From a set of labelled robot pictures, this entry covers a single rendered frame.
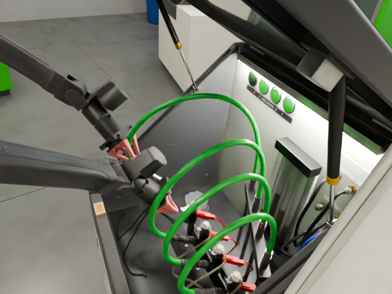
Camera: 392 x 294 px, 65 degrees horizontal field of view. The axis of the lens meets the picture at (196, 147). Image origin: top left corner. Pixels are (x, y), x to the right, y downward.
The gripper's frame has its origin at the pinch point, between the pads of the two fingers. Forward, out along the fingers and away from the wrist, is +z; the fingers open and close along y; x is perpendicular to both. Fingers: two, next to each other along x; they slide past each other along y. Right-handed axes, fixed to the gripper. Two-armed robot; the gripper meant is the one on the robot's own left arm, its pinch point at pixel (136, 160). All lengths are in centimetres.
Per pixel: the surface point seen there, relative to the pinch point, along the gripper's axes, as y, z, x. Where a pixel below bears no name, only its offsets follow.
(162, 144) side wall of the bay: 25.2, 3.3, 4.2
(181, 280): -28.6, 22.3, -8.9
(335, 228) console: -29, 26, -40
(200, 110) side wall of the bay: 31.4, 2.3, -13.3
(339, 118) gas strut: -35, 8, -49
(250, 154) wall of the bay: 27.8, 25.0, -19.0
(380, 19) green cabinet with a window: 236, 49, -118
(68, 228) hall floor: 77, 14, 131
